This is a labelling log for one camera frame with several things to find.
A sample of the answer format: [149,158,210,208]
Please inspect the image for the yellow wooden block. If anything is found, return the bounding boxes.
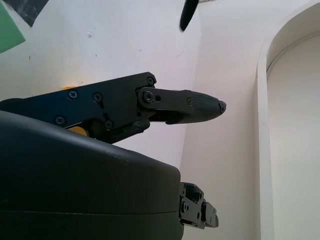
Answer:
[63,84,91,138]

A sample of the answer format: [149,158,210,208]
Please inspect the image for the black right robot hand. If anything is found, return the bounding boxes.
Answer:
[0,71,228,240]

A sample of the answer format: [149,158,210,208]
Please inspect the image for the white door frame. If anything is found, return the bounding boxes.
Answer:
[256,0,320,240]

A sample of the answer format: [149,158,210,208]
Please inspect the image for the green wooden block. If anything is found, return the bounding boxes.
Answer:
[0,0,27,55]

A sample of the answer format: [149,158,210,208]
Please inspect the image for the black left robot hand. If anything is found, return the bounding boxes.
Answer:
[178,0,201,32]

